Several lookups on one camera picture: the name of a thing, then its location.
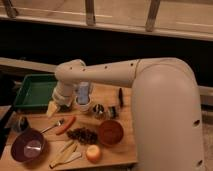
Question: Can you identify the bunch of dark grapes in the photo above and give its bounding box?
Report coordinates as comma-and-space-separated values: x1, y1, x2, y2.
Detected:
67, 127, 97, 144

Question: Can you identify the dark small cup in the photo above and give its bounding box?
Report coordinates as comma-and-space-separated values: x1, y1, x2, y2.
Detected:
13, 117, 29, 133

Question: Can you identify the orange bowl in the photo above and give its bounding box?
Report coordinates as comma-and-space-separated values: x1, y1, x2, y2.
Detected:
98, 120, 124, 147

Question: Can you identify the small glass jar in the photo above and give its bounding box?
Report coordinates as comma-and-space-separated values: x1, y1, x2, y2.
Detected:
92, 104, 105, 119

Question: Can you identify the green plastic tray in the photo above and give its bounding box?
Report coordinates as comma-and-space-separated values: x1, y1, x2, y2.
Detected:
13, 74, 57, 110

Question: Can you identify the red chili pepper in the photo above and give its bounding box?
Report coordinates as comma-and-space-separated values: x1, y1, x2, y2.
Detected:
55, 116, 76, 135

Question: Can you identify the purple bowl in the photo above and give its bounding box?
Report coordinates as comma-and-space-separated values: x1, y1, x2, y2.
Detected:
11, 129, 45, 163

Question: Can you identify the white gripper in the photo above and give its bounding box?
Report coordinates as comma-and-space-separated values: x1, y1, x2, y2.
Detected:
46, 81, 74, 117

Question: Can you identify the wooden board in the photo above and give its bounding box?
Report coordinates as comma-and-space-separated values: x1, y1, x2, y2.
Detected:
0, 84, 137, 171

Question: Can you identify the small dark jar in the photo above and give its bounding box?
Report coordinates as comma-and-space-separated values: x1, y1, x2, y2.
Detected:
108, 106, 119, 119

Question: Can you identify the yellow apple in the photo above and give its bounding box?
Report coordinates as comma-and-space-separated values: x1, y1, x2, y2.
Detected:
86, 145, 101, 163

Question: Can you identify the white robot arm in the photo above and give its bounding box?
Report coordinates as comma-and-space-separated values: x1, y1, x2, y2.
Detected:
53, 58, 205, 171

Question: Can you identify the silver fork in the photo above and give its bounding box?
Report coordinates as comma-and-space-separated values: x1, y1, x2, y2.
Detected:
41, 119, 65, 133

